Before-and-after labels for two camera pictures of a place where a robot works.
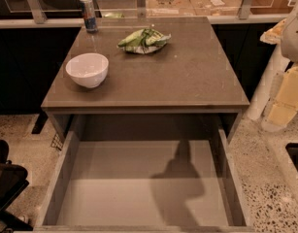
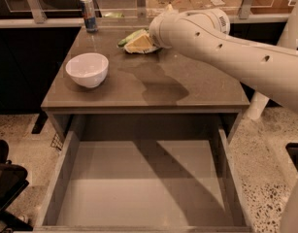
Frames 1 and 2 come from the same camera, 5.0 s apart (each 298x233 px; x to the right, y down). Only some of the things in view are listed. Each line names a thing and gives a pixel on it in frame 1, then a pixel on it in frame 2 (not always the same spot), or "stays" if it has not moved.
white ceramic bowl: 87,70 stays
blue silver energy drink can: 88,12 stays
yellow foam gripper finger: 274,35 → 171,29
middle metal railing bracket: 141,1 stays
